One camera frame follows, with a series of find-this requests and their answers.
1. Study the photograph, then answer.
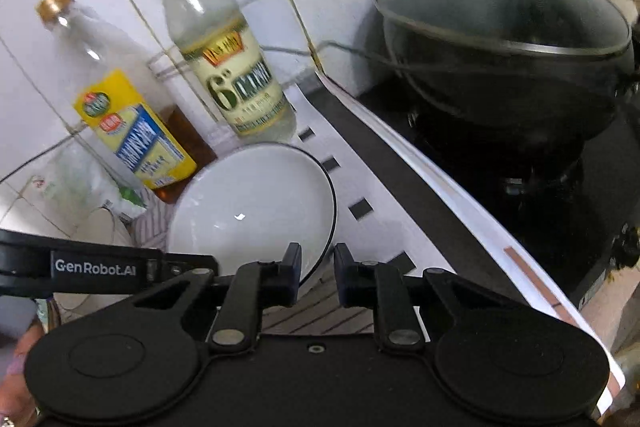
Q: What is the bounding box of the black power cable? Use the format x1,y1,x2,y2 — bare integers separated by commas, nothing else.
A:
0,38,416,188

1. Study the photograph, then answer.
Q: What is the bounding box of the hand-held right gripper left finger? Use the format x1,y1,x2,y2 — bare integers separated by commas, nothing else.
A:
132,243,304,356

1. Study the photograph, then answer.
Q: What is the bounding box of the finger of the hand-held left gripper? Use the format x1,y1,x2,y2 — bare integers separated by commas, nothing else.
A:
162,253,220,281

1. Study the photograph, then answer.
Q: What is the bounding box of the clear plastic seasoning bag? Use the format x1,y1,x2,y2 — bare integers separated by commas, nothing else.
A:
20,141,149,229

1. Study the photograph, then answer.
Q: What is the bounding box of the black gas stove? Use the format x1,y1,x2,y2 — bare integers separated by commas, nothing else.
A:
350,84,640,314

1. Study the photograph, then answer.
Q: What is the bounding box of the white bowl black rim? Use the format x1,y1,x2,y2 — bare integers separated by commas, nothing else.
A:
165,141,339,299
97,206,137,251

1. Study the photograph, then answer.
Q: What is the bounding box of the cooking wine bottle yellow label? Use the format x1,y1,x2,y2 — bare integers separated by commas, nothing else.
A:
34,0,219,204

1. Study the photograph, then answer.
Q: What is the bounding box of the person's left hand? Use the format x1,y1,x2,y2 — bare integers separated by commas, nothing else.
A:
0,324,47,427

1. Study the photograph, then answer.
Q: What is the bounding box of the clear vinegar bottle yellow cap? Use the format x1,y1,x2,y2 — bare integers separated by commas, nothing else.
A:
136,0,297,144

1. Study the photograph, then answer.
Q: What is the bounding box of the striped table cover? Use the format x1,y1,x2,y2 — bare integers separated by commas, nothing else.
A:
132,72,627,416

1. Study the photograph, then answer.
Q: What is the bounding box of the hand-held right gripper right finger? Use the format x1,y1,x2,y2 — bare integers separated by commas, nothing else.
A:
333,243,502,356

